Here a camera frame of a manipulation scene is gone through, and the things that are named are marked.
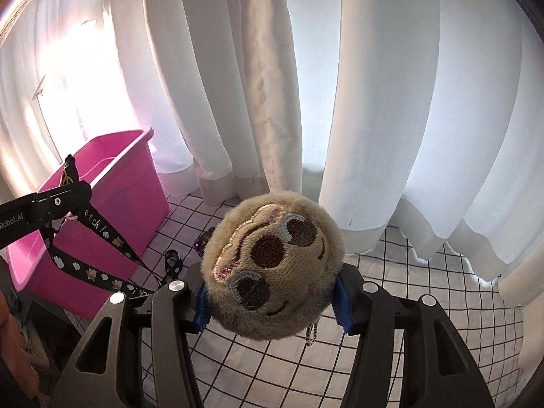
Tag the white grid tablecloth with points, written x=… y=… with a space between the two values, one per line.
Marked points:
x=425 y=263

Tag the black wrist watch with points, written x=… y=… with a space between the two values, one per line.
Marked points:
x=206 y=240

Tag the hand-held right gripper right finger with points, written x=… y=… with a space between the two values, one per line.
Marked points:
x=342 y=306

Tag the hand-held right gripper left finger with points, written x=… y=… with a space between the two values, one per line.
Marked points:
x=202 y=306

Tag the pink plastic tub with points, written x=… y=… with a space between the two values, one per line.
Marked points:
x=127 y=204

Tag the sheer white curtain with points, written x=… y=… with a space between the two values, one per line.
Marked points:
x=25 y=114

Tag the thick white curtain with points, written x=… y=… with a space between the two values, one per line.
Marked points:
x=382 y=93

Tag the person's left forearm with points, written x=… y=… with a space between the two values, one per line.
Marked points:
x=12 y=340

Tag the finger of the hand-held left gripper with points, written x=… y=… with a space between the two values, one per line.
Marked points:
x=38 y=212

